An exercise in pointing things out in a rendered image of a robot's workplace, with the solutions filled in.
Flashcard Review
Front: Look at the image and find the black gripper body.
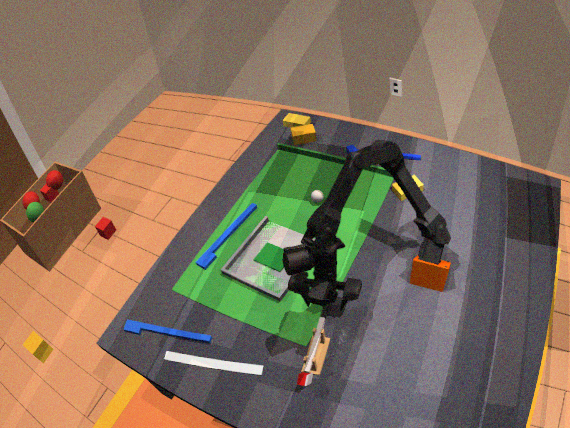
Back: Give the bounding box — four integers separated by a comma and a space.
288, 264, 362, 300

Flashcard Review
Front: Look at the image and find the white golf ball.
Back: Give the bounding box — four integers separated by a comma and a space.
311, 190, 324, 203

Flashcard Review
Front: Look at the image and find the green mat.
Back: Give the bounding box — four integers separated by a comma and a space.
172, 150, 394, 347

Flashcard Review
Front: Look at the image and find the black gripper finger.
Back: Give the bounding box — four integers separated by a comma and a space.
340, 297, 352, 311
293, 286, 310, 307

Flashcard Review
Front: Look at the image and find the white flat bar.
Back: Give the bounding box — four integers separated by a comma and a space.
164, 351, 264, 375

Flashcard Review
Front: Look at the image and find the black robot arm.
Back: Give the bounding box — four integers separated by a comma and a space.
282, 140, 451, 306

